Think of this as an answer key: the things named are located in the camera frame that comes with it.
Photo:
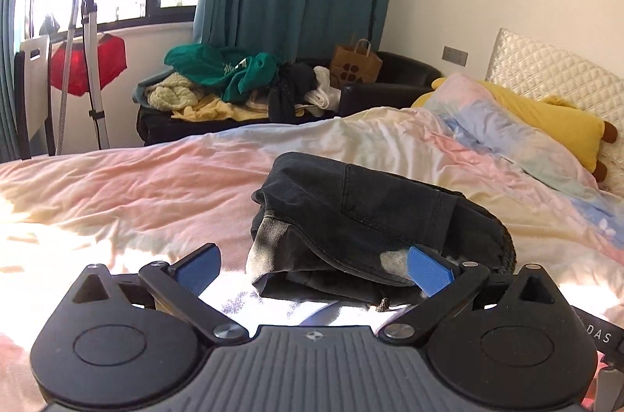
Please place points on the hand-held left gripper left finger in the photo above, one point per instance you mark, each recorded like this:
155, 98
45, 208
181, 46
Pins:
197, 269

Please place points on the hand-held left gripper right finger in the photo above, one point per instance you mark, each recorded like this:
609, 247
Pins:
431, 273

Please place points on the black pants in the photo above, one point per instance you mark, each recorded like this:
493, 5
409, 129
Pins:
380, 207

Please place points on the pastel tie-dye duvet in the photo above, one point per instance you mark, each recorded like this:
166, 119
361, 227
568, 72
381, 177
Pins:
146, 188

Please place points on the yellow cloth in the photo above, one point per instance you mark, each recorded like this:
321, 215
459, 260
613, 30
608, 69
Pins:
209, 112

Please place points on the cream knit garment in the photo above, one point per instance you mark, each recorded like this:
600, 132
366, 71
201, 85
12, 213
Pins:
168, 93

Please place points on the black leather sofa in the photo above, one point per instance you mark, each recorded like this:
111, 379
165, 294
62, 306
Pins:
390, 93

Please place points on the yellow plush pillow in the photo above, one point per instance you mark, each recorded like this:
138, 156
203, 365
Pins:
551, 119

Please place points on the black garment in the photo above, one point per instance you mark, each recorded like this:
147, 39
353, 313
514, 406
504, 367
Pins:
290, 95

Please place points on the green garment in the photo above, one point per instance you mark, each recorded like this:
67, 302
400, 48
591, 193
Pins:
214, 68

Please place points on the white garment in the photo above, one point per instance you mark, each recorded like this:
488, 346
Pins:
324, 93

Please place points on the brown paper bag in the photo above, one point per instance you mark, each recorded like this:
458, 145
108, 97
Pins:
356, 63

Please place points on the red cloth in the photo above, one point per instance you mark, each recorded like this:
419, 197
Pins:
109, 59

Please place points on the white quilted headboard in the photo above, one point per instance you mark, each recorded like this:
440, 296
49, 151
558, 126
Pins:
551, 71

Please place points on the garment steamer stand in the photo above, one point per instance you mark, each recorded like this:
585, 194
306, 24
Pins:
90, 51

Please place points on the small black cloth item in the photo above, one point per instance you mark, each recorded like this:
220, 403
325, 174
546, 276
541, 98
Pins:
48, 26

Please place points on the grey wall outlet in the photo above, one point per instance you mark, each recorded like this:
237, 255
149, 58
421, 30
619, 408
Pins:
456, 55

